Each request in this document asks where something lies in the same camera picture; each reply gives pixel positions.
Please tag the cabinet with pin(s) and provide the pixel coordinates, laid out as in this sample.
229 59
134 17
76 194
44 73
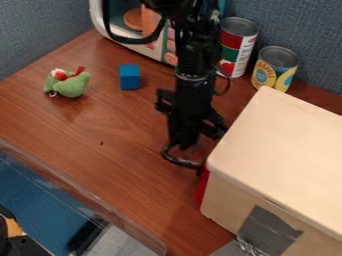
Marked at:
280 150

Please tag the green plush toy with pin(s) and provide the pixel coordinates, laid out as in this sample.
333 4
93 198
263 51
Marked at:
69 85

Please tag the yellow blue can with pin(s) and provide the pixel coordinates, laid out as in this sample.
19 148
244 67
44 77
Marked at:
272 70

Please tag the toy microwave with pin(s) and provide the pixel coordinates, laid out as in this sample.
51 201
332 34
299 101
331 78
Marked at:
156 36

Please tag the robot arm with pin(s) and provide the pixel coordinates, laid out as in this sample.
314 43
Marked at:
192 40

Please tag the red white green can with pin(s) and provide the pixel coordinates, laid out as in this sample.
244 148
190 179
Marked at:
236 46

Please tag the blue block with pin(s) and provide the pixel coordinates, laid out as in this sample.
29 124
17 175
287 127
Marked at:
129 76

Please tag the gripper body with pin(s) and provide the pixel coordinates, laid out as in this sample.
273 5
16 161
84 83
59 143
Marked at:
191 106

